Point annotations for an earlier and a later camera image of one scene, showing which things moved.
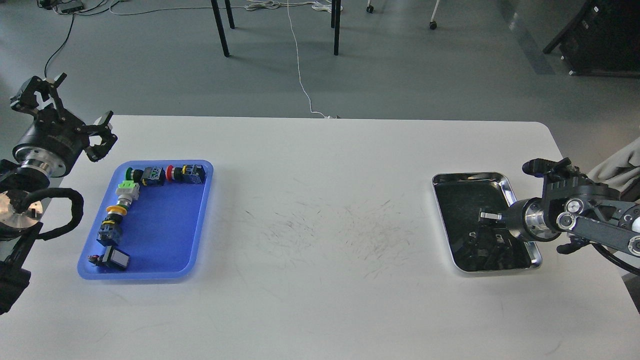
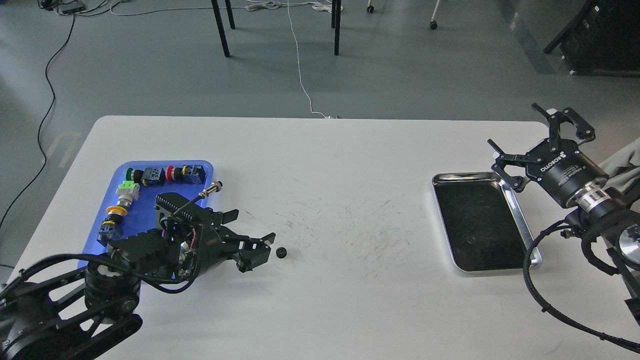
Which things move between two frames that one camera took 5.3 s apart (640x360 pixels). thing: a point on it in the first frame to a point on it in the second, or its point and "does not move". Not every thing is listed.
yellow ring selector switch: x=110 y=228 does not move
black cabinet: x=603 y=40 does not move
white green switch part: x=127 y=191 does not move
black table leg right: x=335 y=22 does not move
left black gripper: x=56 y=138 to x=203 y=246
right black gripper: x=530 y=219 to x=561 y=167
